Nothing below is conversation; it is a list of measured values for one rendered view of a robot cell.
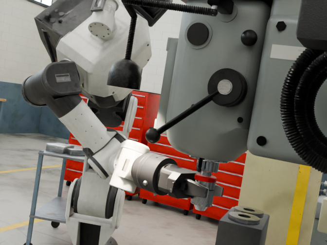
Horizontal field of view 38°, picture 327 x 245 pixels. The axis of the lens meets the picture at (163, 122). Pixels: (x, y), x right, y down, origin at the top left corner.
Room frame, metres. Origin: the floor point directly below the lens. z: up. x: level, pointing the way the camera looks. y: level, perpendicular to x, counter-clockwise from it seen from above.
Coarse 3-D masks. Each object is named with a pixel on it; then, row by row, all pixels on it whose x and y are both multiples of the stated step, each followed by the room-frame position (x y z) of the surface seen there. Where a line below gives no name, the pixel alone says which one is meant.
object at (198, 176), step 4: (196, 176) 1.00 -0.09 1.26; (200, 176) 0.99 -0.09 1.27; (204, 176) 0.99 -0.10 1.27; (208, 176) 1.00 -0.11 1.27; (212, 176) 1.01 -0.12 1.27; (200, 180) 0.99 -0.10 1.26; (204, 180) 0.99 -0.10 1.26; (208, 180) 0.99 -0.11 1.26; (212, 180) 0.99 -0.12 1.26; (216, 180) 1.01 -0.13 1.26
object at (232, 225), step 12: (228, 216) 1.34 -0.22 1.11; (240, 216) 1.33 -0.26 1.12; (252, 216) 1.36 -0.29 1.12; (264, 216) 1.44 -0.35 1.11; (228, 228) 1.30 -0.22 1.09; (240, 228) 1.29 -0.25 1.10; (252, 228) 1.28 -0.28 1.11; (264, 228) 1.34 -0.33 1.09; (216, 240) 1.31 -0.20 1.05; (228, 240) 1.30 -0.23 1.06; (240, 240) 1.29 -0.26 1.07; (252, 240) 1.28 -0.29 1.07; (264, 240) 1.43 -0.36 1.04
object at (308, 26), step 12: (312, 0) 0.59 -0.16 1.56; (324, 0) 0.58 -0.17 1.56; (300, 12) 0.59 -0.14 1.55; (312, 12) 0.59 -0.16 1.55; (324, 12) 0.58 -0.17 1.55; (300, 24) 0.59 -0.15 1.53; (312, 24) 0.58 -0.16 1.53; (324, 24) 0.58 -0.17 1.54; (300, 36) 0.59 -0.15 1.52; (312, 36) 0.58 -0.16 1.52; (324, 36) 0.58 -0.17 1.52; (312, 48) 0.64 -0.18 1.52; (324, 48) 0.63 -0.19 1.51
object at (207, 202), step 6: (198, 180) 0.99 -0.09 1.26; (204, 186) 0.99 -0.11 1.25; (210, 186) 0.99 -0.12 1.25; (210, 192) 0.99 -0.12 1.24; (192, 198) 1.00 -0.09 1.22; (198, 198) 0.99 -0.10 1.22; (204, 198) 0.99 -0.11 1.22; (210, 198) 0.99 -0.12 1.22; (198, 204) 0.99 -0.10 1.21; (204, 204) 0.99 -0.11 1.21; (210, 204) 1.00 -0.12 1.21
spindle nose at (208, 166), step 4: (204, 164) 0.99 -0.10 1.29; (208, 164) 0.99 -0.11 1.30; (212, 164) 0.99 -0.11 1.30; (216, 164) 0.99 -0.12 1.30; (196, 168) 1.01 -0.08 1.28; (204, 168) 0.99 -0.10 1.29; (208, 168) 0.99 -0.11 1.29; (212, 168) 0.99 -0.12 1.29; (216, 168) 0.99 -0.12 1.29; (212, 172) 0.99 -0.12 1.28; (216, 172) 1.00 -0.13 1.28
